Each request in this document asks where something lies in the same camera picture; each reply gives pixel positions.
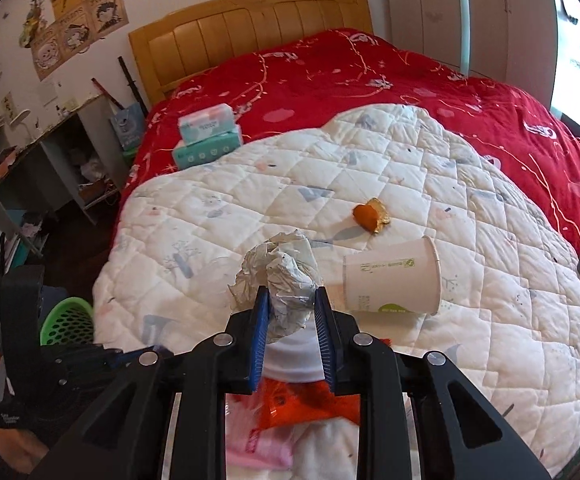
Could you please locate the white and green tissue pack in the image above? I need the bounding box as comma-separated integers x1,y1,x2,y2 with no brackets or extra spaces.
177,103,235,142

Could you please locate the white desk lamp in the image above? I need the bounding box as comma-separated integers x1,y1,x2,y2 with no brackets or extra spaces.
7,109,34,137

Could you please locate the white paper cup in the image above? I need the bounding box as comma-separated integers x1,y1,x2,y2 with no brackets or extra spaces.
342,235,441,317

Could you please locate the red stick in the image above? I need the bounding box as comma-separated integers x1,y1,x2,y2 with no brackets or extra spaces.
92,77,126,111

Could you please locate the red printed bedsheet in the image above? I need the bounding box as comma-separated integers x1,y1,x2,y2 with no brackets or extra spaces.
112,29,580,281

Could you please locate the orange plastic wrapper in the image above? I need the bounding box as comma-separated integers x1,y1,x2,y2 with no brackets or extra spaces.
257,377,361,431

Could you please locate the person's left hand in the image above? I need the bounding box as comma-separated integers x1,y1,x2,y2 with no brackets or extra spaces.
0,427,48,478

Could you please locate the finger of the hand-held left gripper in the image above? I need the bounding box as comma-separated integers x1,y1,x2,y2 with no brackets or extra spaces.
90,344,173,371

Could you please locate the cartoon figure wall sticker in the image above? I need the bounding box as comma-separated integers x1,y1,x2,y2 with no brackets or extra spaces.
19,0,54,49

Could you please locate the teal tissue pack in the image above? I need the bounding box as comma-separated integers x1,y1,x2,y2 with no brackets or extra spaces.
172,125,243,170

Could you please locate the pale blue pole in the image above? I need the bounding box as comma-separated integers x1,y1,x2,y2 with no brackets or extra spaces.
451,0,471,77

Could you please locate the tan cartoon wall poster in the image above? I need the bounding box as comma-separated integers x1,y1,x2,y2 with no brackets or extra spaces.
32,35,69,82
87,0,130,37
59,10,94,54

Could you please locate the grey desk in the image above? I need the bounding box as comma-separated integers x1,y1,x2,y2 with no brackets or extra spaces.
0,95,121,281

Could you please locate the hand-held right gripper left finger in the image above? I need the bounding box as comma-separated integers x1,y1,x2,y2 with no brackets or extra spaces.
45,285,271,480

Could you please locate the blue cardboard box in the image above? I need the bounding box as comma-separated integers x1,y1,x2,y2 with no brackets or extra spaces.
109,102,145,150

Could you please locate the white wardrobe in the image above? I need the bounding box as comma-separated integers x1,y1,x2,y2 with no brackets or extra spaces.
382,0,558,83

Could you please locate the grey paper ball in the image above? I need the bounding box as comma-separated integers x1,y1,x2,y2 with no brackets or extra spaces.
227,230,327,346

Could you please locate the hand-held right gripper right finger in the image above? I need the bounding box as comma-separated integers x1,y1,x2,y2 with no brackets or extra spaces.
314,286,553,480

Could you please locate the white quilted blanket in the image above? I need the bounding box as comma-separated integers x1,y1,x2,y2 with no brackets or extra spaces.
92,104,580,480

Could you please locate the white plastic container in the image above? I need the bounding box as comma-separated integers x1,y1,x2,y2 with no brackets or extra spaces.
264,330,327,383

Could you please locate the wooden headboard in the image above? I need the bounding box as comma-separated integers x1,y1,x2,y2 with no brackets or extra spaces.
128,0,375,106

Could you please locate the pink plastic packet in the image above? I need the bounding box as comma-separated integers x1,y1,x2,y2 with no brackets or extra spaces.
226,427,295,471

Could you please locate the orange peel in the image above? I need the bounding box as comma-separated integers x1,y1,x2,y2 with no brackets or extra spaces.
352,199,389,235

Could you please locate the black stick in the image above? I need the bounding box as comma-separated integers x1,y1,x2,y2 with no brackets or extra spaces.
117,56,149,116

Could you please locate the green plastic basket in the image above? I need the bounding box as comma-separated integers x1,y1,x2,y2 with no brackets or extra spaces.
39,296,96,347

